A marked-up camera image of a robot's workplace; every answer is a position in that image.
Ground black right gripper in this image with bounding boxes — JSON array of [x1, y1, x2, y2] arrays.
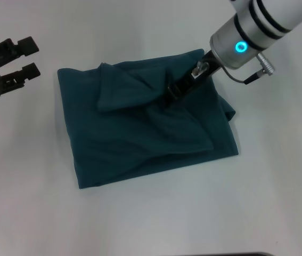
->
[[165, 49, 224, 108]]

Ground teal blue printed t-shirt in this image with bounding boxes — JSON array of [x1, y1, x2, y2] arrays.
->
[[57, 48, 240, 190]]

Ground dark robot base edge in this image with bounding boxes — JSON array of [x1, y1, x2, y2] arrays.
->
[[182, 252, 273, 256]]

